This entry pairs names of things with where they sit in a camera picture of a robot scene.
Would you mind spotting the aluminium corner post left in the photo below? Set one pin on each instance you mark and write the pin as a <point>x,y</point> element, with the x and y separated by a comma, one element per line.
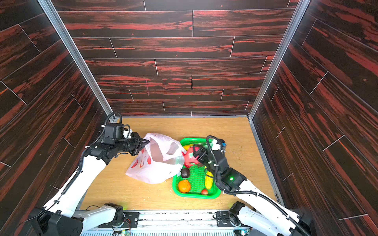
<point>56,21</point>

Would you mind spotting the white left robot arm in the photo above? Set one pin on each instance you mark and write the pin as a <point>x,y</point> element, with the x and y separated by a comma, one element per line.
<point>58,217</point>

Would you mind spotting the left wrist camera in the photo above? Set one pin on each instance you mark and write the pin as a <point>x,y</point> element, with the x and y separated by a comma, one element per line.
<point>116,131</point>

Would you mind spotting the aluminium corner post right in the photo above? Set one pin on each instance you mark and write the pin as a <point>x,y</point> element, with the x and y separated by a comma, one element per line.
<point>283,46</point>

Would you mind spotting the aluminium corner post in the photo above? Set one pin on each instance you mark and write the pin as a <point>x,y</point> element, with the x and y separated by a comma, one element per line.
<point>283,46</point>
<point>56,21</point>

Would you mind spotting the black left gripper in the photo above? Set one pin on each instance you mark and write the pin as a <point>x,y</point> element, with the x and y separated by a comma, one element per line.
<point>135,144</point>

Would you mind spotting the yellow banana bunch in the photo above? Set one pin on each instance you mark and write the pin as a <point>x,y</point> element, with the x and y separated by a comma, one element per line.
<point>186,147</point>

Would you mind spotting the dark purple fruit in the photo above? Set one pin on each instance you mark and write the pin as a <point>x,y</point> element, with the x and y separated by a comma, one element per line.
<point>185,173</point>

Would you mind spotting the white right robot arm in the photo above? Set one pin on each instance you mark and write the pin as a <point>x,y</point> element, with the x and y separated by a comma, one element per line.
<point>254,208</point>

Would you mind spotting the green plastic basket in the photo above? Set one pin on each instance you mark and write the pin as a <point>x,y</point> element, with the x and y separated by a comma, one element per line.
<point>197,176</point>

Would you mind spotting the pink dragon fruit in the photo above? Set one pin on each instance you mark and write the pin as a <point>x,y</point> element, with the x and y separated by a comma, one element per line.
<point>190,158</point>

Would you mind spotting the orange fake fruit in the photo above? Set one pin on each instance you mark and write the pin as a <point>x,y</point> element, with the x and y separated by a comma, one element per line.
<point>184,186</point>

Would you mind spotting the small yellow banana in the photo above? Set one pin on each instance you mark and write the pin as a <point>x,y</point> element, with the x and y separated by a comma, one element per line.
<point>208,179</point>

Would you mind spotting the pink printed plastic bag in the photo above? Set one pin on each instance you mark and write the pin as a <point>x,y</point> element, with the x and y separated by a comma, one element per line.
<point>161,159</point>

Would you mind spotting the metal base rail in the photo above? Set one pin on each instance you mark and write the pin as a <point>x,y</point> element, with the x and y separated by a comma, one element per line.
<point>188,223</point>

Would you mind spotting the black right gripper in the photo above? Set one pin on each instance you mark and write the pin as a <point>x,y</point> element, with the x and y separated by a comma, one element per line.
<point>201,154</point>

